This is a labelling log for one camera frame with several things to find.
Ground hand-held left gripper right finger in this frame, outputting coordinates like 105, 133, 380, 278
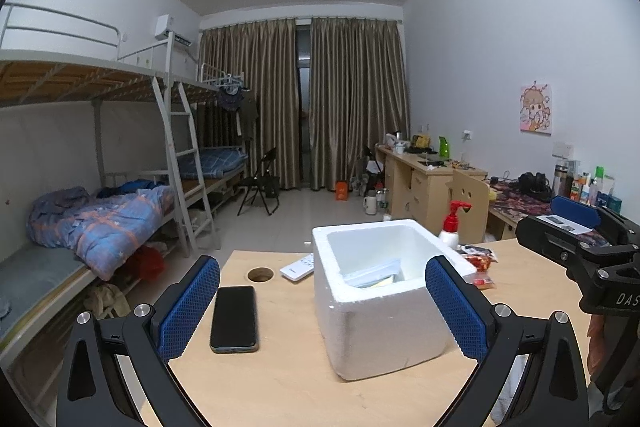
425, 255, 591, 427

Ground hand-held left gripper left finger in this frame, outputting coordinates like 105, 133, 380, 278
56, 255, 221, 427

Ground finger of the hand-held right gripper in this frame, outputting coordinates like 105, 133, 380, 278
515, 215, 601, 271
550, 195, 632, 249

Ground white foam box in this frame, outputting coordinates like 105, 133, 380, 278
312, 219, 478, 382

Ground clear face mask pack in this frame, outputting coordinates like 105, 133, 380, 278
342, 259, 403, 290

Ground person's right hand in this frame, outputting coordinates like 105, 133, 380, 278
586, 313, 609, 374

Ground printed paper sheet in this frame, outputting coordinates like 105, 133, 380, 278
537, 214, 596, 236

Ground row of toiletry bottles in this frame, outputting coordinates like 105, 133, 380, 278
570, 165, 624, 214

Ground steel thermos flask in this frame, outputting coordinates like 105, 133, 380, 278
552, 163, 569, 198

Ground patterned desk mat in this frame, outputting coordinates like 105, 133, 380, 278
487, 182, 621, 248

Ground black headphones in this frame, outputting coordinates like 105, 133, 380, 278
517, 172, 554, 200

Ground red orange snack packet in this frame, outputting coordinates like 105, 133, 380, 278
465, 254, 495, 277

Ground black smartphone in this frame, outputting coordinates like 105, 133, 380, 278
209, 285, 260, 354

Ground red cloth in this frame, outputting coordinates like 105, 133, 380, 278
132, 244, 166, 283

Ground white blue snack packet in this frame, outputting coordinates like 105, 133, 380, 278
459, 244, 500, 258

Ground white lotion bottle red pump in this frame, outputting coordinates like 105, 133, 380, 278
439, 200, 473, 251

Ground beige cloth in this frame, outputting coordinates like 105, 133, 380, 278
82, 282, 131, 321

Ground wooden chair smiley cutout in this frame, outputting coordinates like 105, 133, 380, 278
446, 168, 491, 249

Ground blue plaid blanket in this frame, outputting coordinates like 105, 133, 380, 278
27, 184, 177, 281

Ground white remote control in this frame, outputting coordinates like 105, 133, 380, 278
280, 253, 316, 281

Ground light wooden desk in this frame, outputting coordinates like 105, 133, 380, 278
375, 144, 489, 233

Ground black folding chair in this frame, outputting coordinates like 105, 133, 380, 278
237, 147, 281, 217

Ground blue checked bedding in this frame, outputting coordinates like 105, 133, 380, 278
177, 147, 249, 180

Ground grey bed ladder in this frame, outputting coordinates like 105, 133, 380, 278
152, 77, 221, 254

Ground hanging dark grey garment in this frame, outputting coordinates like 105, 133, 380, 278
240, 92, 260, 140

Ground brown curtain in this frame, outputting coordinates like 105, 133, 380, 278
200, 19, 302, 190
310, 18, 411, 192

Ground hanging dark blue garment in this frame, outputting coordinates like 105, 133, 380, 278
217, 87, 244, 110

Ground grey metal bunk bed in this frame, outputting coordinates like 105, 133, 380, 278
170, 62, 252, 210
0, 4, 203, 358

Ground white air conditioner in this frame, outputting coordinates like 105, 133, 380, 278
155, 14, 194, 47

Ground cartoon wall poster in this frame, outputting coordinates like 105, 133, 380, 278
519, 83, 553, 136

